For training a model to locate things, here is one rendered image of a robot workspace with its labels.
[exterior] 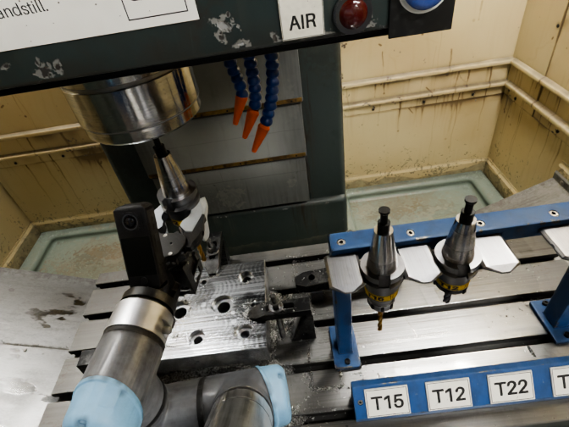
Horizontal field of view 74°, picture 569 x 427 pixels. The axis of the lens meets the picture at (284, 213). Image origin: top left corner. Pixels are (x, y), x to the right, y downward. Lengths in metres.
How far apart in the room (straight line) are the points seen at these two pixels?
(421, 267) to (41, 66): 0.50
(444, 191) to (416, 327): 0.96
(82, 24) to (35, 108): 1.35
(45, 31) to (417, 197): 1.54
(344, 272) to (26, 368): 1.07
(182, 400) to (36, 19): 0.42
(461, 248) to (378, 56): 0.98
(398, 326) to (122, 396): 0.61
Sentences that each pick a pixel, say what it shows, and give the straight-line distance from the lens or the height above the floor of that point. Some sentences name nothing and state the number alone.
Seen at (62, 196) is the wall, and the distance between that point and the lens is 1.87.
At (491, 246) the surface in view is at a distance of 0.64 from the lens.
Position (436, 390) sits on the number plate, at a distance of 0.79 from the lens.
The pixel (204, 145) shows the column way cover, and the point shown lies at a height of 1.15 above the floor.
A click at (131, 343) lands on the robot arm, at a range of 0.48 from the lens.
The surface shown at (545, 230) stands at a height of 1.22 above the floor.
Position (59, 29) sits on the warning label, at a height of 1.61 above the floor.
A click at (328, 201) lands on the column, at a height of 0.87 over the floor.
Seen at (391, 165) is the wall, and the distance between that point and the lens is 1.68.
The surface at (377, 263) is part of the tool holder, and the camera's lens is 0.55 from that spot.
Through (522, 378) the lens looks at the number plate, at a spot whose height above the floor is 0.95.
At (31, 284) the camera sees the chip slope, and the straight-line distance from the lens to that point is 1.58.
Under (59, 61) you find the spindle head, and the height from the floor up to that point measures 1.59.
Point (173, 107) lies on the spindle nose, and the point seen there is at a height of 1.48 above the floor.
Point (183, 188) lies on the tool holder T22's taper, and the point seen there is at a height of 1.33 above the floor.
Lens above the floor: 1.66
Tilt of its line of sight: 41 degrees down
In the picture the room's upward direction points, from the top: 10 degrees counter-clockwise
